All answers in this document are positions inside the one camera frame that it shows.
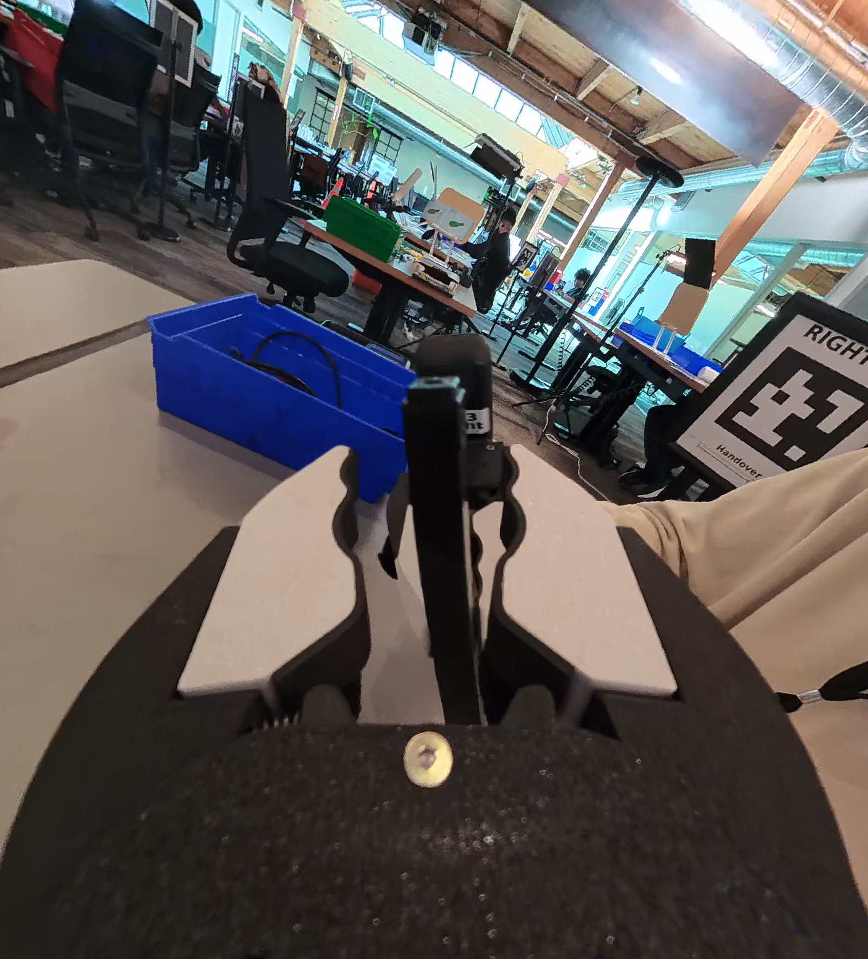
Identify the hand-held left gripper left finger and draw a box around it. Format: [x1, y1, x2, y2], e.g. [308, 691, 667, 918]
[178, 446, 373, 725]

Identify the framed marker board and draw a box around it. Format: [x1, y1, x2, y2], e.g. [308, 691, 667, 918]
[670, 294, 868, 499]

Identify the green plastic bin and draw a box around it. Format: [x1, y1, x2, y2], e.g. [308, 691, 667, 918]
[323, 196, 404, 263]

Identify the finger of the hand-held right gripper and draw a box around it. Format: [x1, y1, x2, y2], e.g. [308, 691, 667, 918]
[378, 471, 411, 583]
[468, 515, 495, 639]

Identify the black box on stand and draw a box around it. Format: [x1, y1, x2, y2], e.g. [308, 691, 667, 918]
[683, 238, 716, 289]

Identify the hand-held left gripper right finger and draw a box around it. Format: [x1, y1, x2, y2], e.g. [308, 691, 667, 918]
[477, 444, 678, 725]

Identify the grey desk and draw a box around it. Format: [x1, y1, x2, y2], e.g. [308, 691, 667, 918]
[0, 260, 195, 387]
[0, 330, 420, 930]

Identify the black hanging monitor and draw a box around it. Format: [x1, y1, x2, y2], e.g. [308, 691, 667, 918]
[470, 135, 525, 177]

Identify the black floor lamp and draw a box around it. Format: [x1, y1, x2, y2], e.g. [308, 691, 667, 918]
[512, 156, 686, 391]

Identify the black office chair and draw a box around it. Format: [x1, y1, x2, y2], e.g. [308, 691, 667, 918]
[226, 81, 350, 308]
[55, 0, 180, 241]

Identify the person's right forearm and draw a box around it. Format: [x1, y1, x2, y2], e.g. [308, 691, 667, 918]
[602, 438, 868, 630]

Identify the wooden board with green leaf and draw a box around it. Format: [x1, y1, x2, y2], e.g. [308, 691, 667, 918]
[423, 187, 487, 242]

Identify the blue plastic bin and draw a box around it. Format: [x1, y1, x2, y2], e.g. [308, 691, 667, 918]
[147, 292, 418, 504]

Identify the silver air duct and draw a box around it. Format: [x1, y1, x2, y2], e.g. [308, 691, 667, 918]
[617, 0, 868, 199]

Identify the black ceiling panel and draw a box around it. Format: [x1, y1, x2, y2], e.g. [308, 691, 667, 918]
[524, 0, 810, 167]

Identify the thin black cable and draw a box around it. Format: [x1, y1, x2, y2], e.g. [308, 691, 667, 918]
[253, 330, 346, 411]

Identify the wooden table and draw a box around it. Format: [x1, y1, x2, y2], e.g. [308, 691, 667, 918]
[303, 217, 480, 342]

